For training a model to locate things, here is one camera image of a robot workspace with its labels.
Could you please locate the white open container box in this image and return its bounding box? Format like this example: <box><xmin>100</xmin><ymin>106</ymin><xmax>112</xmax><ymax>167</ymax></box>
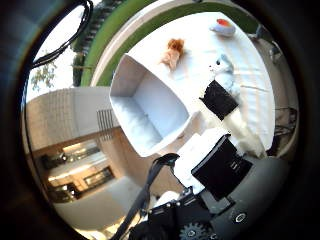
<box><xmin>109</xmin><ymin>53</ymin><xmax>198</xmax><ymax>158</ymax></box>

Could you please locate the grey and white plush toy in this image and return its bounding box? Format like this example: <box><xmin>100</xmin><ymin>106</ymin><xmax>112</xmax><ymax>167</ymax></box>
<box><xmin>209</xmin><ymin>53</ymin><xmax>242</xmax><ymax>98</ymax></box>

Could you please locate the orange plush toy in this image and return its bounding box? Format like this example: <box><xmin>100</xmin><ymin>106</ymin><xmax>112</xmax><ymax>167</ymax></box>
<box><xmin>159</xmin><ymin>37</ymin><xmax>186</xmax><ymax>72</ymax></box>

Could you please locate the white striped tablecloth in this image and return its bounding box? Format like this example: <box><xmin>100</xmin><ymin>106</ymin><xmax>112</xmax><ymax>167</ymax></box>
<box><xmin>125</xmin><ymin>11</ymin><xmax>278</xmax><ymax>152</ymax></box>

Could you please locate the leafy tree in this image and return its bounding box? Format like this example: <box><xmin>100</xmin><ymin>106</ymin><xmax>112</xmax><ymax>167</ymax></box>
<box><xmin>30</xmin><ymin>61</ymin><xmax>58</xmax><ymax>92</ymax></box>

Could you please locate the black strap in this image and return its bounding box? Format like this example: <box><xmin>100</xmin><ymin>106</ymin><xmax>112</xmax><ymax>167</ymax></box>
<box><xmin>111</xmin><ymin>153</ymin><xmax>181</xmax><ymax>240</ymax></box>

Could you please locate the black cable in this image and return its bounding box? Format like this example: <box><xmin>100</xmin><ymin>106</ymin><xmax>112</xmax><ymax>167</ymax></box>
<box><xmin>31</xmin><ymin>0</ymin><xmax>95</xmax><ymax>69</ymax></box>

